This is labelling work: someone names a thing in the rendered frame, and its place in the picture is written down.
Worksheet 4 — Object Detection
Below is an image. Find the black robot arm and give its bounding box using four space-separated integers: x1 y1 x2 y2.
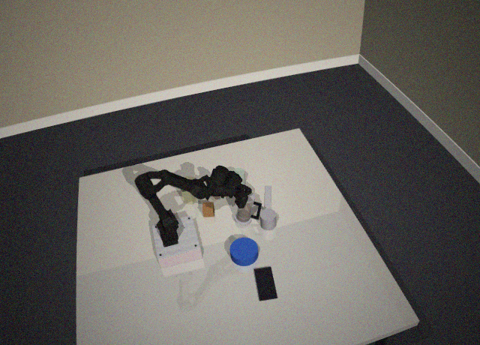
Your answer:
134 166 242 247

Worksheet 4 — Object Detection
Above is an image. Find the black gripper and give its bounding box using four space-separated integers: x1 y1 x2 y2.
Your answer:
220 182 252 209

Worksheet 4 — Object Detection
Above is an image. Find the blue cylinder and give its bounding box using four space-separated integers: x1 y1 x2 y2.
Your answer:
229 237 259 266

